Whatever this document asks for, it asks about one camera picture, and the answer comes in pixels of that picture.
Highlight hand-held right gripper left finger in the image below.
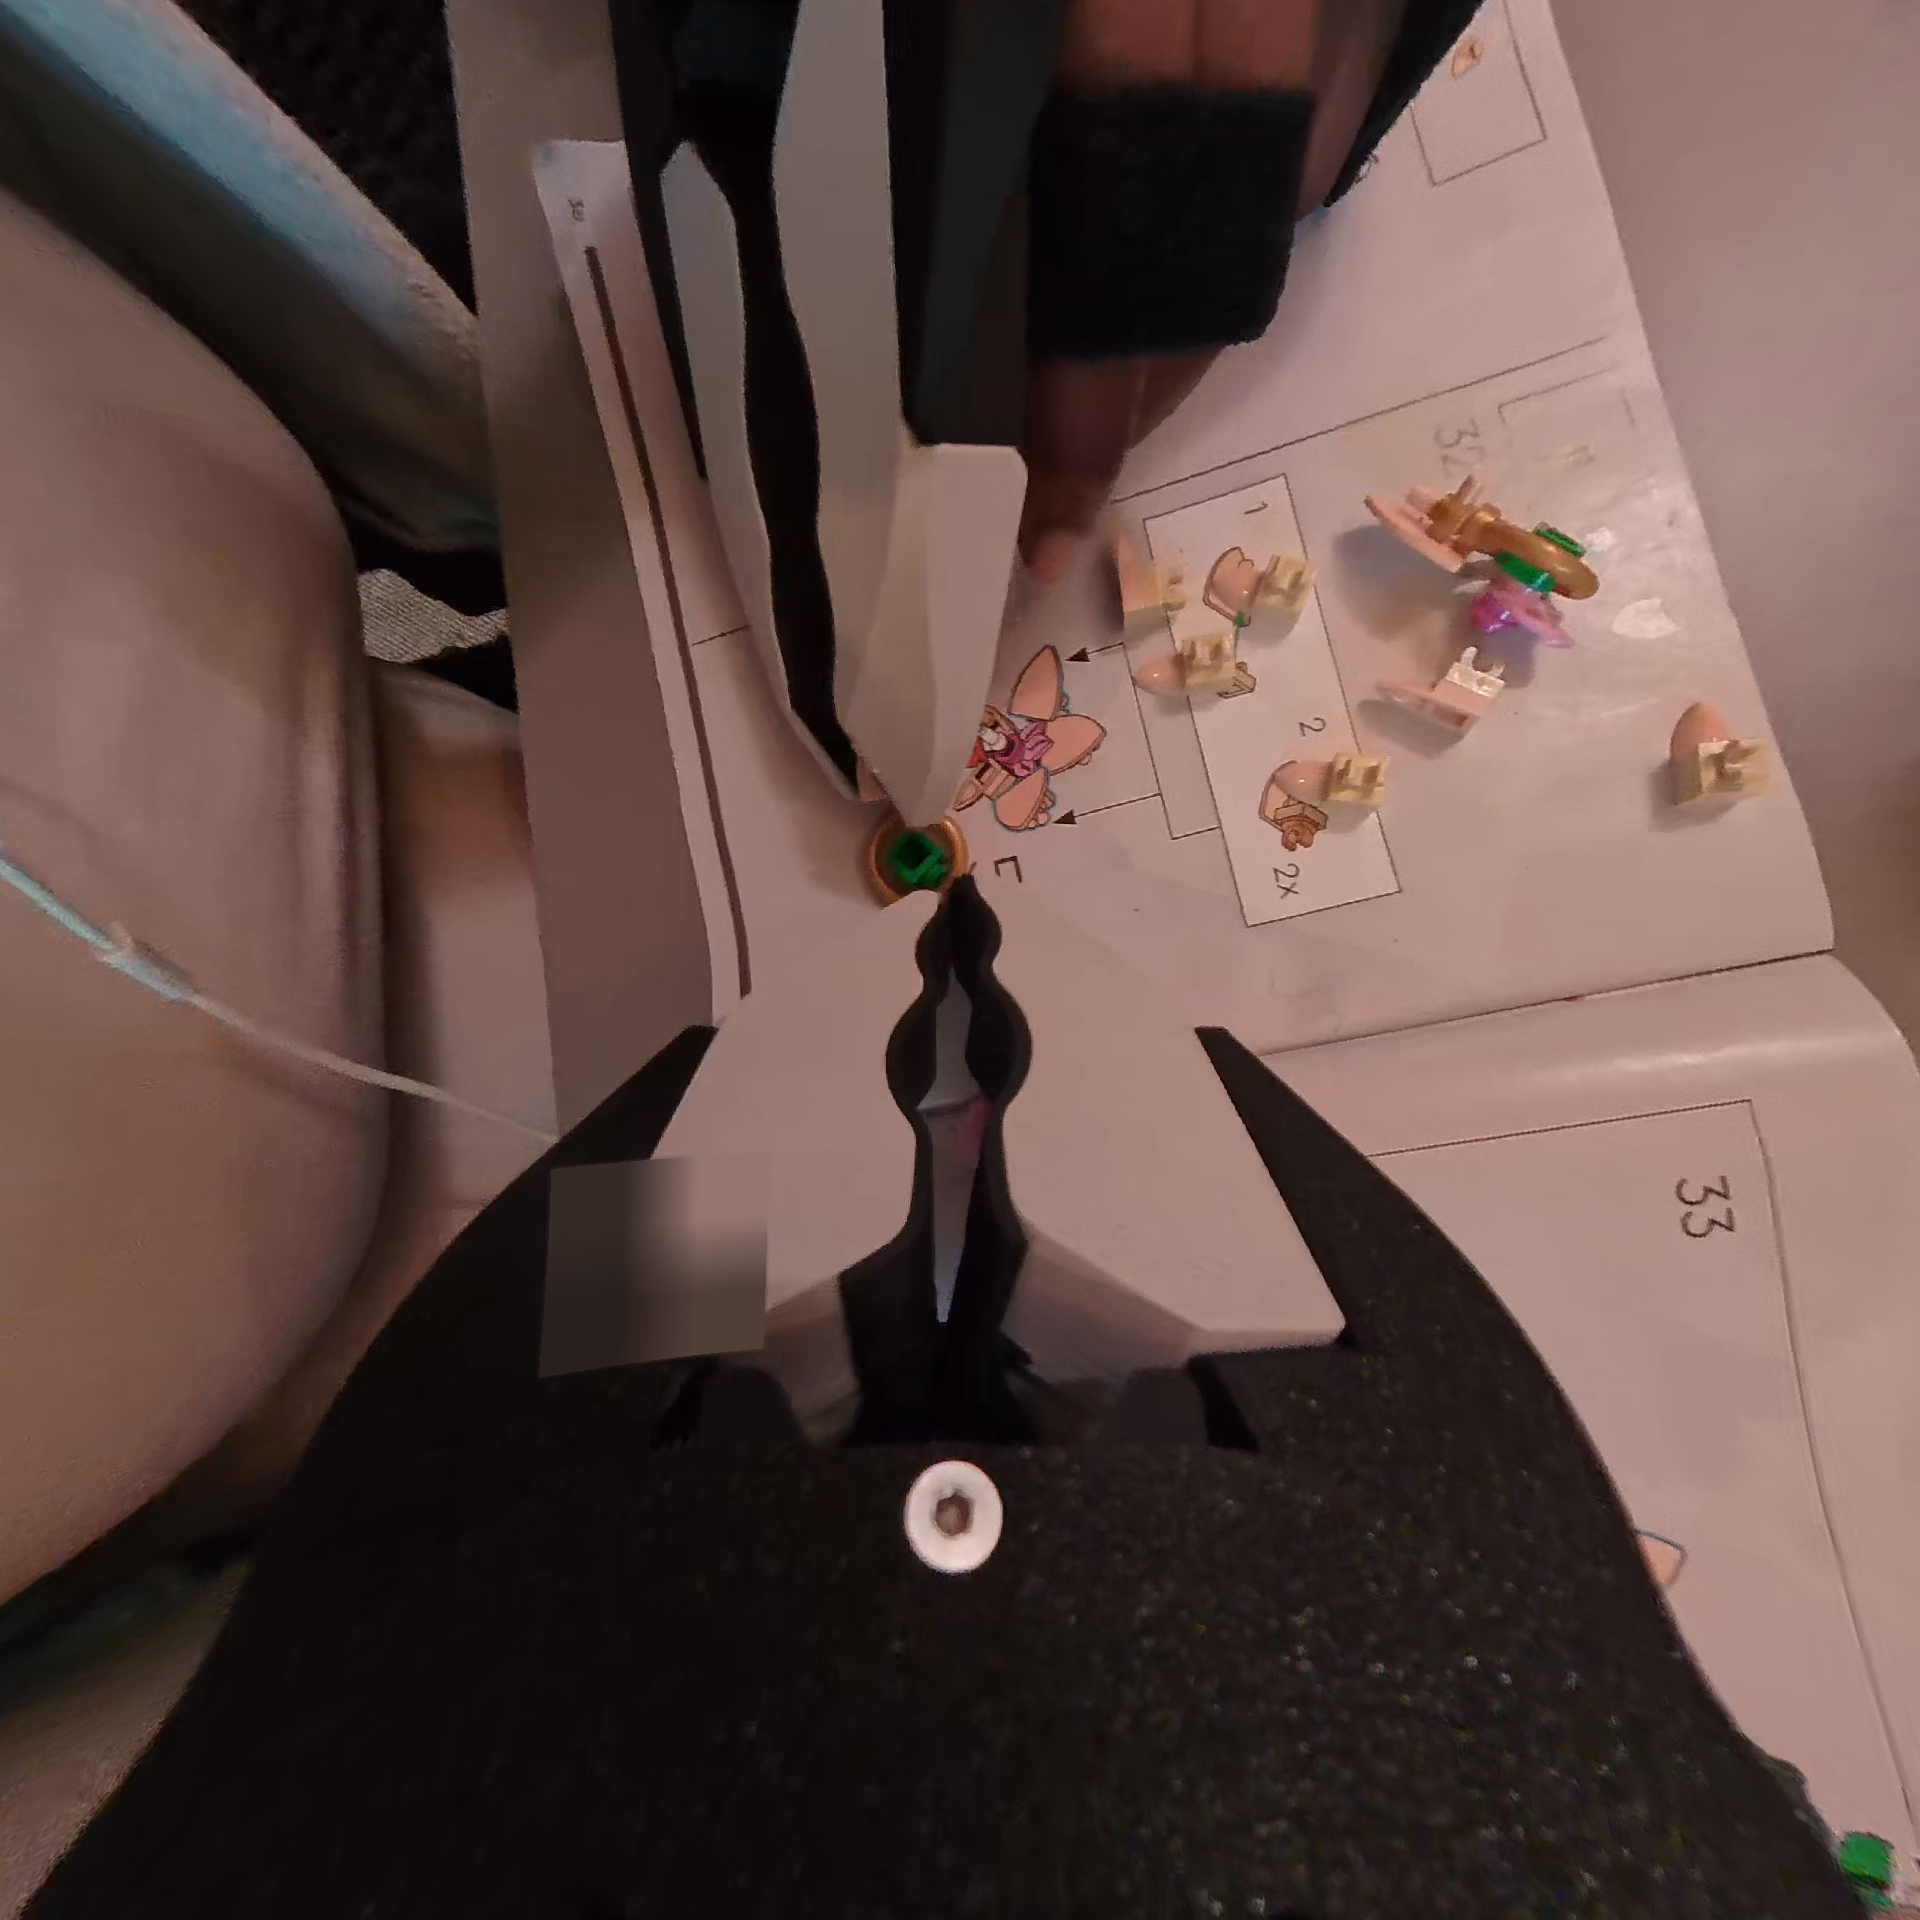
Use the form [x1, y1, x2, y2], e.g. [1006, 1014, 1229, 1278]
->
[649, 884, 961, 1323]

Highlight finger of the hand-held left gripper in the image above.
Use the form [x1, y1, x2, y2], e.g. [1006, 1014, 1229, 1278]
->
[771, 0, 1032, 825]
[659, 140, 870, 803]

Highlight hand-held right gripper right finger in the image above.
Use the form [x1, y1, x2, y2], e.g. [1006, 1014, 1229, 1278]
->
[958, 876, 1347, 1375]

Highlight half-built gold ring flower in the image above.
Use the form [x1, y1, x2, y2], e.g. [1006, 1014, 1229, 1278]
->
[1361, 478, 1604, 650]

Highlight white jacket drawstring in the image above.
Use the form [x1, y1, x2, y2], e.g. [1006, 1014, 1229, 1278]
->
[0, 853, 558, 1147]

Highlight gold ring with green stud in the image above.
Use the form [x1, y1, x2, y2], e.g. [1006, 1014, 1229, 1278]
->
[865, 813, 965, 907]

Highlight white instruction booklet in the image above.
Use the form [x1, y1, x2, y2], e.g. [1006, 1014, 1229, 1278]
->
[445, 0, 1920, 1822]

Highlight person's left hand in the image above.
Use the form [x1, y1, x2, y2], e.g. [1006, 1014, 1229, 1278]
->
[1022, 0, 1347, 587]

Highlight grey woven fabric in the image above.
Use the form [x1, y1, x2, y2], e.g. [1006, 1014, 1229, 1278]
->
[356, 568, 512, 665]

